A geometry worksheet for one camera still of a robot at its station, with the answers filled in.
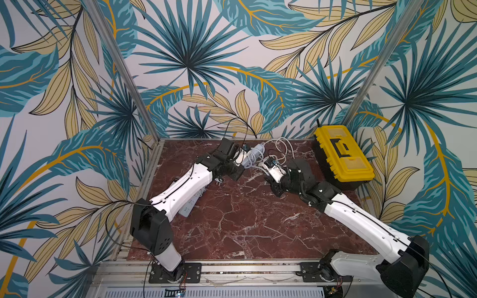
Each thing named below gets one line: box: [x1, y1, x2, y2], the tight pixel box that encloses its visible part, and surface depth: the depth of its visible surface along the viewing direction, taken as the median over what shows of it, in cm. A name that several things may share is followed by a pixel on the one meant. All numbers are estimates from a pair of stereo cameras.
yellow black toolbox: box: [313, 124, 376, 193], surface depth 92 cm
